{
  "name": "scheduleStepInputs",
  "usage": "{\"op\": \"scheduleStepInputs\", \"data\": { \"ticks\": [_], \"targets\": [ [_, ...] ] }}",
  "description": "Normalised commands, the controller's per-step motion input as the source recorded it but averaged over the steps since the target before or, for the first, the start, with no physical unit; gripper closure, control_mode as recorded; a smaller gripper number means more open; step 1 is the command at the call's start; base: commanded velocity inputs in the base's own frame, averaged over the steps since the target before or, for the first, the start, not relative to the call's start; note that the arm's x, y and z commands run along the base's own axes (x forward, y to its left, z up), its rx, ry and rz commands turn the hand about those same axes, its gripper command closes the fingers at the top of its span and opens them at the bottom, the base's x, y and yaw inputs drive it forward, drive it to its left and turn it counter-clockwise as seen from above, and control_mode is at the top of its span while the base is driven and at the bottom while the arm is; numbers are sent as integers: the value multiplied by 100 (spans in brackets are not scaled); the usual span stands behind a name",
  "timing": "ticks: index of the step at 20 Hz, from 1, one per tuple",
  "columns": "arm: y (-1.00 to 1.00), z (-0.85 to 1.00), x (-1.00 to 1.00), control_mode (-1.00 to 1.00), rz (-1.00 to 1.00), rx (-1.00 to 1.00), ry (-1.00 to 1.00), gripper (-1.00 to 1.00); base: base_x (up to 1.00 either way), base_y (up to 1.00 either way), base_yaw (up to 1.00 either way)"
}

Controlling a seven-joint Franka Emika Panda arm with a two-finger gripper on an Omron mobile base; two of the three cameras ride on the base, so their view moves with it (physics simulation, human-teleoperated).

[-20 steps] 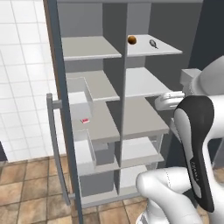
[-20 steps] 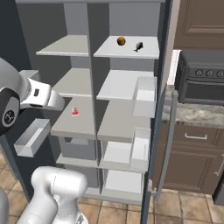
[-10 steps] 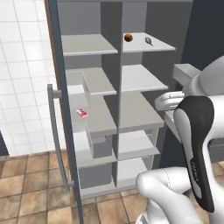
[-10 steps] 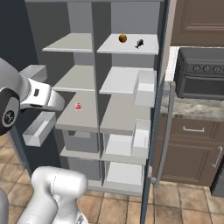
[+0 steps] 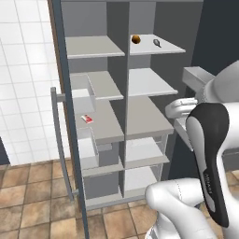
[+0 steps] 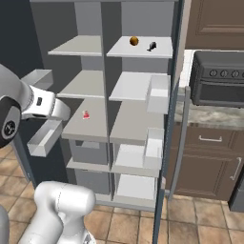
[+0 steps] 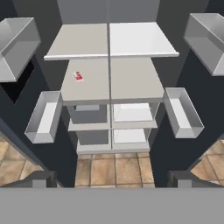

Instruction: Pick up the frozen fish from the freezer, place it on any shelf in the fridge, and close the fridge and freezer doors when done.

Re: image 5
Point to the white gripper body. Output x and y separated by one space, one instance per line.
179 109

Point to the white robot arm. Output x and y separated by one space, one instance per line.
205 149

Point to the grey fridge door bin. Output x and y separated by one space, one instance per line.
196 77

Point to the grey side-by-side fridge cabinet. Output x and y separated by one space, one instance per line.
140 118

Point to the dark fridge door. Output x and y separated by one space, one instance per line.
214 34

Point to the red and white frozen fish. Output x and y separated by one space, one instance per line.
87 118

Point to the white freezer door bin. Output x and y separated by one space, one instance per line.
82 96
87 149

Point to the grey-blue freezer door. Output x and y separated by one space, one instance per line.
69 102

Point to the grey small utensil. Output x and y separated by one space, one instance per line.
157 43

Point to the brown round food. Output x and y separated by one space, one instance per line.
136 39

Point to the brown wooden side panel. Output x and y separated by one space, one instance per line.
54 37

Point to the dark cabinet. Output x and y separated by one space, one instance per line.
3 152

